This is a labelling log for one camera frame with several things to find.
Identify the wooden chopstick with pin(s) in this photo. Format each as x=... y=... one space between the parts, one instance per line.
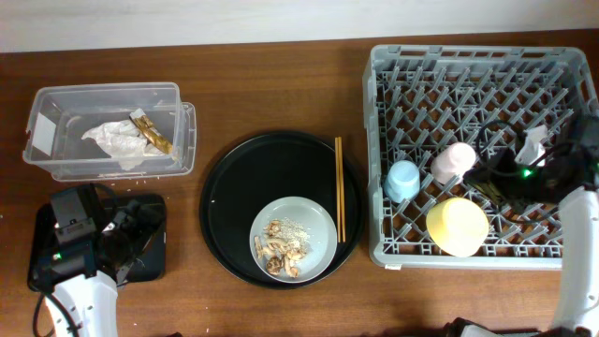
x=341 y=207
x=337 y=185

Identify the round black serving tray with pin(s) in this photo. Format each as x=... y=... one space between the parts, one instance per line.
x=258 y=171

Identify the black rectangular tray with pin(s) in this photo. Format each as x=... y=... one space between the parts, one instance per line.
x=150 y=266

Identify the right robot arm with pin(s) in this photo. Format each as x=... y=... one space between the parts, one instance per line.
x=577 y=311

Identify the clear plastic waste bin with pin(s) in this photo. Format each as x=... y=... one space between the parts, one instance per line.
x=60 y=115

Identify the pink cup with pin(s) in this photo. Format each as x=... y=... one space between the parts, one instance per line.
x=455 y=160

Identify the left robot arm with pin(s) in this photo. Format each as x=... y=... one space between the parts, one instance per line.
x=83 y=303

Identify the grey plate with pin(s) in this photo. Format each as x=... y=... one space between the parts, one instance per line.
x=319 y=225

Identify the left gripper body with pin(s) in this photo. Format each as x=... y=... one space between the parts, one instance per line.
x=125 y=229

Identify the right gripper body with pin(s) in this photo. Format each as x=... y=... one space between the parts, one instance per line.
x=515 y=191

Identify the white tissue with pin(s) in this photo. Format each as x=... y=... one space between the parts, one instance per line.
x=123 y=141

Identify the grey dishwasher rack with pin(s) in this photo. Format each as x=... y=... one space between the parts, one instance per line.
x=418 y=99

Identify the yellow bowl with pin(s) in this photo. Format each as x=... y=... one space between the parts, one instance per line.
x=458 y=226

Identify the light blue cup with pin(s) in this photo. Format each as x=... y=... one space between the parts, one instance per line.
x=402 y=182

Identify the food scraps on plate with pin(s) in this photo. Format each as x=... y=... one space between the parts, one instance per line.
x=280 y=246

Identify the gold foil wrapper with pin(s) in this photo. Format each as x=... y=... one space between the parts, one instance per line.
x=146 y=127

